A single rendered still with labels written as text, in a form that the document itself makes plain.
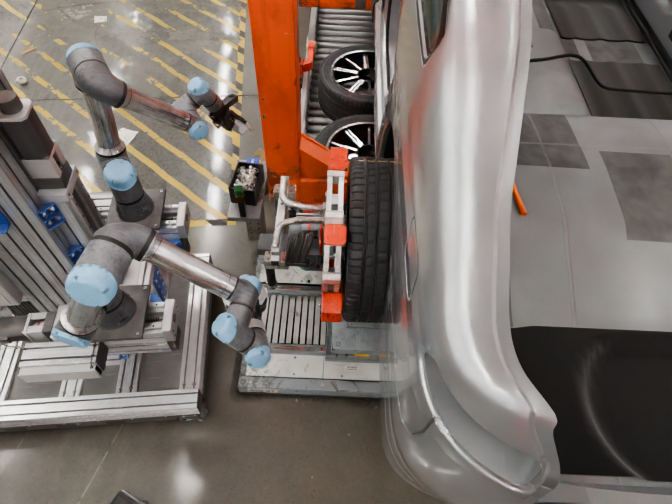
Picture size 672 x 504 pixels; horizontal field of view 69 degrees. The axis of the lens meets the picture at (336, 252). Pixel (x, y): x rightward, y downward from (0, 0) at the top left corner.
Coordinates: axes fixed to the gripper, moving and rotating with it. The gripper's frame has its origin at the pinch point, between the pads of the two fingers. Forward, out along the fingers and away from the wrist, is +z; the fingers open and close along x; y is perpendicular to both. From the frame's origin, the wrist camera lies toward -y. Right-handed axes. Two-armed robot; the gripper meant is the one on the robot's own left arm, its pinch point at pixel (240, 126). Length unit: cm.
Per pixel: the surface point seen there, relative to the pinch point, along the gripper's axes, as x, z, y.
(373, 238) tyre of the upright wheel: 89, -21, 39
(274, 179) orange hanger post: 14.0, 22.3, 13.1
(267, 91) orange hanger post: 23.7, -22.4, -7.3
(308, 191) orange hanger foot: 26.8, 35.1, 10.5
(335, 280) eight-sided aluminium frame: 78, -13, 55
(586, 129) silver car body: 141, 40, -52
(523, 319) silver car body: 140, 11, 44
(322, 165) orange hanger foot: 34.9, 23.3, -0.1
